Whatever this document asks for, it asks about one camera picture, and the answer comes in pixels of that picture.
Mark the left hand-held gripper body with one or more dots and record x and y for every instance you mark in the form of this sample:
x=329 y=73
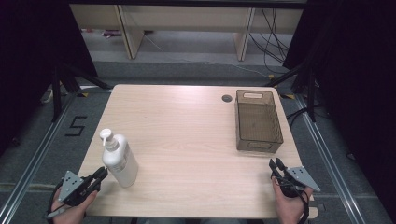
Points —
x=72 y=186

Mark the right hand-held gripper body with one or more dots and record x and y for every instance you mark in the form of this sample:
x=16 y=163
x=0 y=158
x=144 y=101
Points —
x=298 y=180

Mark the white pump bottle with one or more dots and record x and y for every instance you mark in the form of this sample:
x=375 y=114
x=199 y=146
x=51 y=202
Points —
x=120 y=161

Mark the person's left hand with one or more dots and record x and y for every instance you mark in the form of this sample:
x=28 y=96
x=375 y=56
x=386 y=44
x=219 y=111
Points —
x=72 y=213

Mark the person's right hand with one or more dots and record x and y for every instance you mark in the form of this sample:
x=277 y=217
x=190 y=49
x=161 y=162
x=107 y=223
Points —
x=289 y=208

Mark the brown translucent plastic basket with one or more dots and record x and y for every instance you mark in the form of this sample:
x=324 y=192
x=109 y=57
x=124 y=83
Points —
x=258 y=124

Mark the black metal stand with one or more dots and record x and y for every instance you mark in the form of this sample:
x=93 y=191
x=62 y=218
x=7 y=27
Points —
x=62 y=87
x=308 y=87

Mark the dark curtain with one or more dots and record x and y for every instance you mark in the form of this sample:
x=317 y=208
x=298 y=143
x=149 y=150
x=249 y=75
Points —
x=358 y=77
x=34 y=62

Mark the light wooden desk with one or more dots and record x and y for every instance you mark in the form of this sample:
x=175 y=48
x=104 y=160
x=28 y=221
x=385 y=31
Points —
x=186 y=18

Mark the metal floor rail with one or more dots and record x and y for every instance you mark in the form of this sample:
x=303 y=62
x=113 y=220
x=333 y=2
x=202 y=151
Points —
x=34 y=161
x=327 y=161

